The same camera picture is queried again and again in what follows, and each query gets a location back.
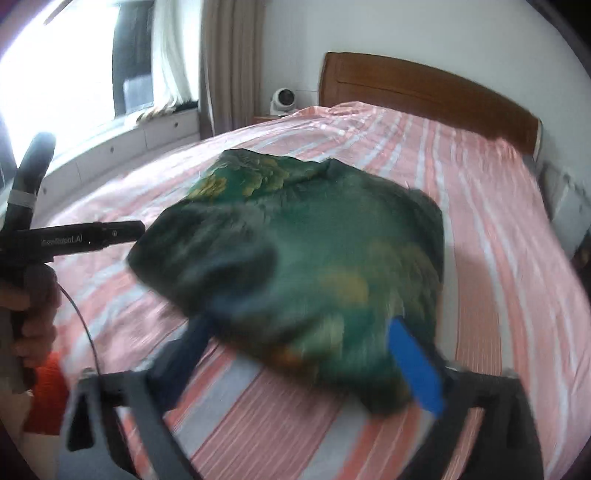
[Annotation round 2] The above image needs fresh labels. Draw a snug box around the green patterned jacket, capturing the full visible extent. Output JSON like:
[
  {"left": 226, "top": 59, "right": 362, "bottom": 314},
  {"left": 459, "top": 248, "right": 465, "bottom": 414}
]
[{"left": 127, "top": 149, "right": 445, "bottom": 415}]

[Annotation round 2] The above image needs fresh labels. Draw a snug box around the person left hand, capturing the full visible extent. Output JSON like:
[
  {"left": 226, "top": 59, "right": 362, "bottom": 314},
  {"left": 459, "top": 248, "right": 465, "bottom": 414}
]
[{"left": 1, "top": 279, "right": 61, "bottom": 368}]

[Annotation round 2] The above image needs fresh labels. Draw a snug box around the orange stool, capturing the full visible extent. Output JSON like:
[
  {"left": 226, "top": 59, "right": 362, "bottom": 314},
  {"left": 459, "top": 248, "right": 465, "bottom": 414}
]
[{"left": 23, "top": 352, "right": 69, "bottom": 436}]

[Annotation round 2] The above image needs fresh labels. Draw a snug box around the white window bench cabinet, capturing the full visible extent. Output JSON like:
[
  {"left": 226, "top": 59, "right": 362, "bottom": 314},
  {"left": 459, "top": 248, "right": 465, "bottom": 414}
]
[{"left": 33, "top": 109, "right": 200, "bottom": 226}]

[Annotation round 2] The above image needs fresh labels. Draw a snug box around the white dresser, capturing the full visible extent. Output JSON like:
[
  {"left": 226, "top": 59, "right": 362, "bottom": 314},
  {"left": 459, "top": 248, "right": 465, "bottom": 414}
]
[{"left": 538, "top": 161, "right": 590, "bottom": 258}]

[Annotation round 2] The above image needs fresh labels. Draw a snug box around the sheer white curtain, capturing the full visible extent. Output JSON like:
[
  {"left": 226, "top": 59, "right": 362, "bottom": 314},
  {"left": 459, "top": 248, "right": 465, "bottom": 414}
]
[{"left": 151, "top": 0, "right": 202, "bottom": 108}]

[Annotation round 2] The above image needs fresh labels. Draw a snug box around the wooden nightstand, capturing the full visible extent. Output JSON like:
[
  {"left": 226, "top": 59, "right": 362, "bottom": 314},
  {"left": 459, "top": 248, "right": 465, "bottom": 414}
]
[{"left": 252, "top": 115, "right": 280, "bottom": 125}]

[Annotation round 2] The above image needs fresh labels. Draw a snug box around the beige curtain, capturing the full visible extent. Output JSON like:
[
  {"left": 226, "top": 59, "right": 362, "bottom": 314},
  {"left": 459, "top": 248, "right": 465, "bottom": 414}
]
[{"left": 198, "top": 0, "right": 266, "bottom": 138}]

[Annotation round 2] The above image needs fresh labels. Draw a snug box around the white round fan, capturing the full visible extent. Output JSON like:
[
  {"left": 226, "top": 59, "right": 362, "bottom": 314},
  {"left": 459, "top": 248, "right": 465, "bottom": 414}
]
[{"left": 270, "top": 88, "right": 296, "bottom": 117}]

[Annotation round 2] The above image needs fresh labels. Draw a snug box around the brown wooden headboard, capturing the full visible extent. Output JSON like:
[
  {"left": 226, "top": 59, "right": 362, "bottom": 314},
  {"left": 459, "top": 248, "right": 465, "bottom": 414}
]
[{"left": 318, "top": 52, "right": 543, "bottom": 158}]

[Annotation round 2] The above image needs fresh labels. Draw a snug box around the black cable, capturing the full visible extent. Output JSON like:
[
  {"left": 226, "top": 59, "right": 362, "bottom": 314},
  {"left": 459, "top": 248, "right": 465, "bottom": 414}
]
[{"left": 55, "top": 281, "right": 105, "bottom": 377}]

